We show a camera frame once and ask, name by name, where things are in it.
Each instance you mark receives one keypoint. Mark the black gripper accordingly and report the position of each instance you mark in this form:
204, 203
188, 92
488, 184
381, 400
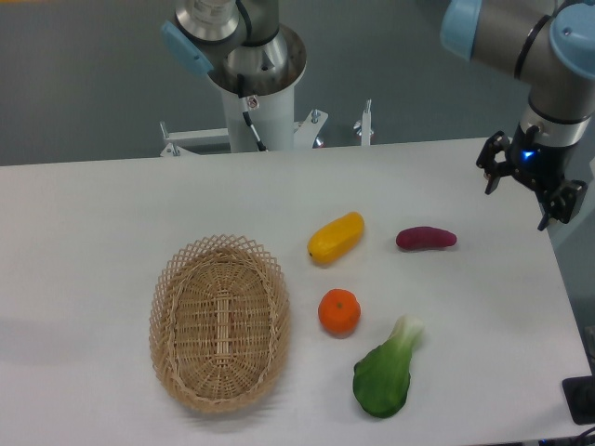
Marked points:
540, 168

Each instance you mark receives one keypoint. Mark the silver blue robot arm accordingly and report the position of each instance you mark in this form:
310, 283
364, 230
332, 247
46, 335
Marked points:
255, 61

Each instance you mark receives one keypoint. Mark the purple sweet potato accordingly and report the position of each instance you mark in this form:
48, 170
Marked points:
425, 238

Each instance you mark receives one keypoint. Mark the yellow mango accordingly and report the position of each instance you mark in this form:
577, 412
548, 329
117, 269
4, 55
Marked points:
335, 239

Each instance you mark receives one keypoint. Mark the black device at edge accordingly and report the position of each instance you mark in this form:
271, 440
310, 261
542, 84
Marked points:
579, 395

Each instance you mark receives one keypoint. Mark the orange tangerine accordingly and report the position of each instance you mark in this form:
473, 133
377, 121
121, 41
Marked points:
339, 312

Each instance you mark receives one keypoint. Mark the green bok choy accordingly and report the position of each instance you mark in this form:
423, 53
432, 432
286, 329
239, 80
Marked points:
381, 379

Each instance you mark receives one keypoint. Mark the woven wicker basket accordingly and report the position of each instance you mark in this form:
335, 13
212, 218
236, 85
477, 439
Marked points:
220, 324

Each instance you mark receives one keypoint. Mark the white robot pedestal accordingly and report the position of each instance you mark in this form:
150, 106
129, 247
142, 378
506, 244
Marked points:
271, 115

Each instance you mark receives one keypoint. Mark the white metal base frame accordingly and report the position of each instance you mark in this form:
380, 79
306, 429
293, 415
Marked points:
307, 135

